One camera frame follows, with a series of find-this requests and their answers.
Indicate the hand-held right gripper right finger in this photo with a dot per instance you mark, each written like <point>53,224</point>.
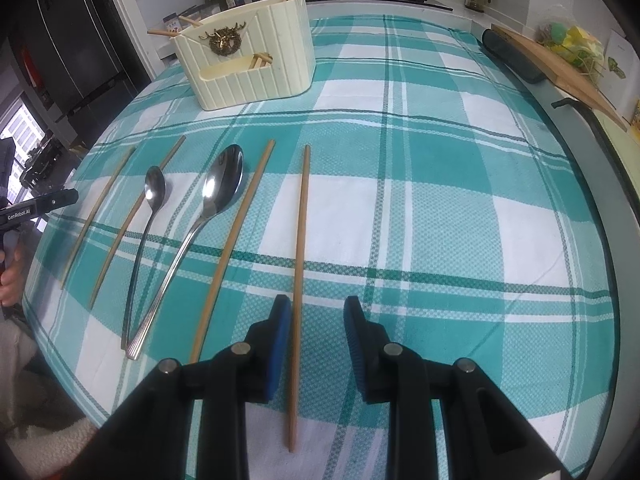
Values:
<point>357,350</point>

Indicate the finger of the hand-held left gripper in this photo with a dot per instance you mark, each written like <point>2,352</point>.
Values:
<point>6,165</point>
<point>57,199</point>

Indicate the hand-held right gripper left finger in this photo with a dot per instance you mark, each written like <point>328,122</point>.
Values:
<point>280,350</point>

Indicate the small steel spoon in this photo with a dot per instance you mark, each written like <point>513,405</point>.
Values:
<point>155,190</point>

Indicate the large steel spoon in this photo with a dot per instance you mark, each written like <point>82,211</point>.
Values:
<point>222,180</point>

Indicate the cream ribbed utensil holder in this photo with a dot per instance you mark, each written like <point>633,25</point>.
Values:
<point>270,35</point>

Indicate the person's left hand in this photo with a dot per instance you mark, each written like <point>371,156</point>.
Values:
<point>12,285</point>

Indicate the dark dining furniture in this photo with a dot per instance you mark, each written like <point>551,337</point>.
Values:
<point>42,160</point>

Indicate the dark grey refrigerator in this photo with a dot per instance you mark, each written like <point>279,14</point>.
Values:
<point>75,45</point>

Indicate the teal checked tablecloth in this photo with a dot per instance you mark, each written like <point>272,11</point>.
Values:
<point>425,210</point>

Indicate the person's light fleece clothing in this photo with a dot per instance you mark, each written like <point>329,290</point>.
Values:
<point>35,385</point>

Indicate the black capped spice shaker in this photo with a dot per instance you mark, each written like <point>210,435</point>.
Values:
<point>172,24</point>

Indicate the row of spice jars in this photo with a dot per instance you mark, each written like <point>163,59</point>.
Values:
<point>200,12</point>

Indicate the wooden cutting board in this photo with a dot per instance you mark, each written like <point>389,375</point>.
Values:
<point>560,67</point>

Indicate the bag of colourful sponges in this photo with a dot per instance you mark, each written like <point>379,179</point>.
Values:
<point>570,42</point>

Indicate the white knife holder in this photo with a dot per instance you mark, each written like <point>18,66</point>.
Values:
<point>622,65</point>

